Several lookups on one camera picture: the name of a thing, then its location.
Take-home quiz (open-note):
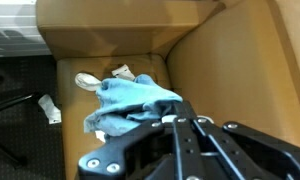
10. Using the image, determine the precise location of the small white rag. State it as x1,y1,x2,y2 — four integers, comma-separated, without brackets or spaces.
37,93,63,125

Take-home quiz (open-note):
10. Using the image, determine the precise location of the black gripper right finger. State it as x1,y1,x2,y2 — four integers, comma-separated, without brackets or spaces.
184,101,300,180

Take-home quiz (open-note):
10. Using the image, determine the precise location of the tan leather armchair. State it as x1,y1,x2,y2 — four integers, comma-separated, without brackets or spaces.
35,0,300,180

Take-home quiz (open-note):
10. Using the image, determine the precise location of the blue shirt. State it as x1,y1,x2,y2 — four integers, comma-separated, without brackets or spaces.
83,73,185,138

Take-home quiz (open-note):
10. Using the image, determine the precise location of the white radiator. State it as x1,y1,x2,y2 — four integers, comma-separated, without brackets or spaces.
0,0,53,58

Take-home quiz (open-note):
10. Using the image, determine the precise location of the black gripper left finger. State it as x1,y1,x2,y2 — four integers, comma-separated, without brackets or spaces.
77,101,205,180

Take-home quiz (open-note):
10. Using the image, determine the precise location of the long white cloth strip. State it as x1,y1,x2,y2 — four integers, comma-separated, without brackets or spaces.
74,63,137,92

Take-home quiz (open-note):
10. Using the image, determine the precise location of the black office chair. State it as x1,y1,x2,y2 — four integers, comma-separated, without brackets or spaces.
0,74,42,169

